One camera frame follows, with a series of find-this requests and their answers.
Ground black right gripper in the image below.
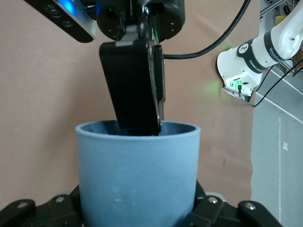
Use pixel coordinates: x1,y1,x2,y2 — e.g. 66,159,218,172
96,0,187,137

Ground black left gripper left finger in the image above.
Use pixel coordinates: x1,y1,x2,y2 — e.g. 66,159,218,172
0,184,86,227

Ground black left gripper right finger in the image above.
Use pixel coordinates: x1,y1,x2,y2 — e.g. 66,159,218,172
182,181,292,227

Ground blue cup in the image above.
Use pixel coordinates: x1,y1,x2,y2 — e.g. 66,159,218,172
75,120,201,227

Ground brown table cover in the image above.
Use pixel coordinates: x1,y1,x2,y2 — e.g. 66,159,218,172
0,0,262,227

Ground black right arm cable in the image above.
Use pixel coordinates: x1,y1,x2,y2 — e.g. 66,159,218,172
162,0,252,60

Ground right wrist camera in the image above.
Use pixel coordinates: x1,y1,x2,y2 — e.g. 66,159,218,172
23,0,98,44

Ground black right base cable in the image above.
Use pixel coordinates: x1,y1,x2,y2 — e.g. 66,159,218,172
252,58,303,108

